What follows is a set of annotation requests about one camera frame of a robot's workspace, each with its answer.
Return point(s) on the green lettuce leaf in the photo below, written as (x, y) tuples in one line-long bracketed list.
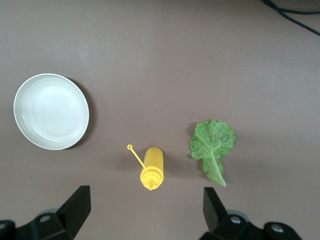
[(212, 140)]

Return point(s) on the beige round plate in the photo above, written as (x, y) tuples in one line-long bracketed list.
[(51, 111)]

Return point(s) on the yellow squeeze bottle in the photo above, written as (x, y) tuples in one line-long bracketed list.
[(153, 162)]

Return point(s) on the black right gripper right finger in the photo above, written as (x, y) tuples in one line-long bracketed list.
[(215, 215)]

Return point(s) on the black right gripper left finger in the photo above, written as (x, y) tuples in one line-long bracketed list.
[(75, 212)]

